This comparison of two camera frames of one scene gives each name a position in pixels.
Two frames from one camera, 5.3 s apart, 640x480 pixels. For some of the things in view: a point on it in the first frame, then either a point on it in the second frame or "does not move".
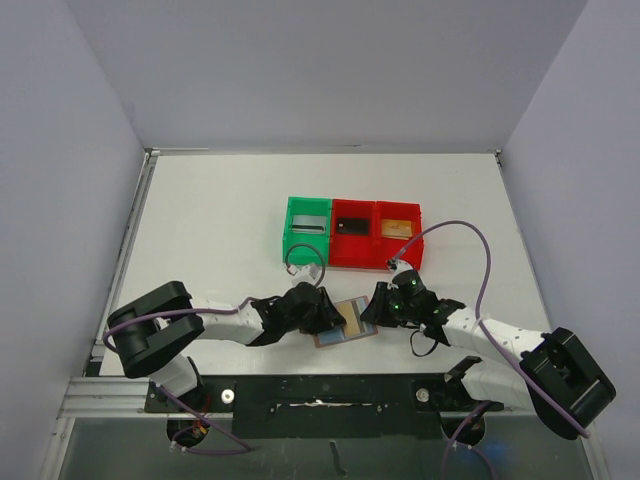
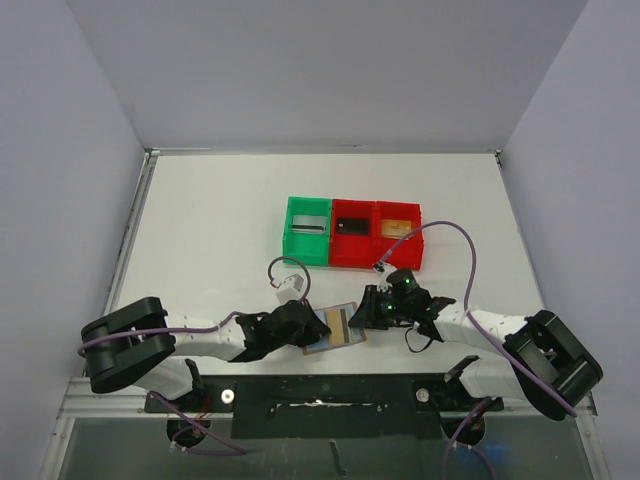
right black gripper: (377, 305) does not move
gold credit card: (396, 229) does not move
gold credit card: (348, 312) -> (335, 321)
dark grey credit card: (352, 225) does not move
